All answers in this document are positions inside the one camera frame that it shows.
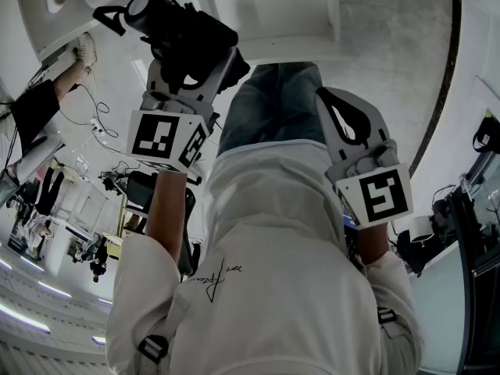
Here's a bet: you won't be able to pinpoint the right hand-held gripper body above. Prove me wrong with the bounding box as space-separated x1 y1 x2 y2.
326 138 415 230

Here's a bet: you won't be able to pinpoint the black equipment with cables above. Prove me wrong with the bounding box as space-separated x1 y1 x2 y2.
392 184 458 279

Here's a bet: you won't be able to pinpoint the dark baseboard strip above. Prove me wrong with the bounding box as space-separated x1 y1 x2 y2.
408 0 463 177

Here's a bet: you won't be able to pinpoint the black bag with white tag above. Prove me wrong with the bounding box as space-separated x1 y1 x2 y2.
471 115 500 155

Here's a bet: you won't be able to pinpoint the person's blue jeans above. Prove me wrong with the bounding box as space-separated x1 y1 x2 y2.
218 62 327 155

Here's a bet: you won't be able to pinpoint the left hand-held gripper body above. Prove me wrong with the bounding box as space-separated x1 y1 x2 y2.
125 91 220 185

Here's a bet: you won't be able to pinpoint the person's left forearm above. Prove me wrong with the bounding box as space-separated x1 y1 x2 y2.
145 169 189 277

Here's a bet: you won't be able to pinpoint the ceiling strip lights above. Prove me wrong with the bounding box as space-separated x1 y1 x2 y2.
0 255 114 345

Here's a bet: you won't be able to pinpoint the shoulder strap with black buckle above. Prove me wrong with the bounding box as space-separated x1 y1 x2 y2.
377 306 398 327
136 333 171 365

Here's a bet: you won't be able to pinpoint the pale yellow table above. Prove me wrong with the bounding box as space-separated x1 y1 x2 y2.
103 231 125 259

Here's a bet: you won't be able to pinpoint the black office chair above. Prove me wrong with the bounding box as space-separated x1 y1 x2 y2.
123 169 198 284

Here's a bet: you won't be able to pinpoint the person's white shirt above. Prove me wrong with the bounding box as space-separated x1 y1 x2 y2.
105 138 425 375

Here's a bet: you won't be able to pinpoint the person's right forearm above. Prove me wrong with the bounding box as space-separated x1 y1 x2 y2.
357 221 392 266

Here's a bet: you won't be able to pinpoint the blue screen monitor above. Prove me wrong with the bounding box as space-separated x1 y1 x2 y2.
342 209 361 229

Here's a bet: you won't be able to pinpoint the grey padded chair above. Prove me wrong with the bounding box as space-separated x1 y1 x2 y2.
15 134 66 187

